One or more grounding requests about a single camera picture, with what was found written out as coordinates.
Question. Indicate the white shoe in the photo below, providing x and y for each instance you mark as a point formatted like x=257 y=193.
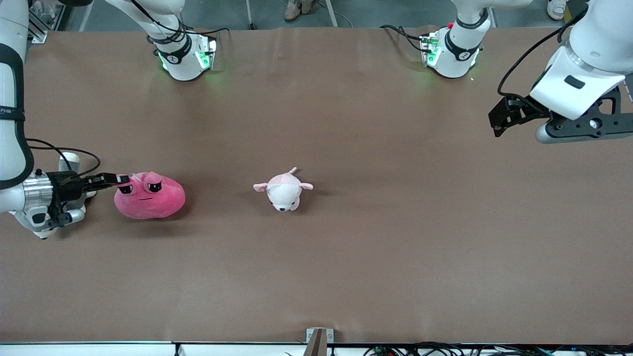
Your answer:
x=557 y=9

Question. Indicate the metal table edge bracket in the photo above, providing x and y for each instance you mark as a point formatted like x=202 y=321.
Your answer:
x=329 y=335

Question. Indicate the light pink pig plush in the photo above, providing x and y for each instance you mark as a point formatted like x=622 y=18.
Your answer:
x=283 y=193

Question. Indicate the aluminium frame profile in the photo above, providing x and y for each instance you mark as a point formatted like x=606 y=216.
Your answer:
x=39 y=32

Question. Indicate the round dark pink plush toy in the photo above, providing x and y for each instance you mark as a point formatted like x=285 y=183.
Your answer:
x=151 y=200

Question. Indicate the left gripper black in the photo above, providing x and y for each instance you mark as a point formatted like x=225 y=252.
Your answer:
x=525 y=111

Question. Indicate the grey white husky plush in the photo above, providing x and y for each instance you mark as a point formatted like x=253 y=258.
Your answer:
x=73 y=158

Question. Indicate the grey stand leg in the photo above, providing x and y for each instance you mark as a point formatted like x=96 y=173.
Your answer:
x=331 y=15
x=250 y=17

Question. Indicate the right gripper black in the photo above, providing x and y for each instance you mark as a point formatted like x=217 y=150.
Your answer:
x=69 y=186

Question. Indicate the brown camera post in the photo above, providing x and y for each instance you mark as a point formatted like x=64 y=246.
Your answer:
x=316 y=346

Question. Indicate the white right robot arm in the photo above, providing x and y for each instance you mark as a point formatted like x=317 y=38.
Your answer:
x=10 y=99

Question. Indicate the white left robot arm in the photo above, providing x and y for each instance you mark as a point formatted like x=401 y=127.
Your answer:
x=603 y=29

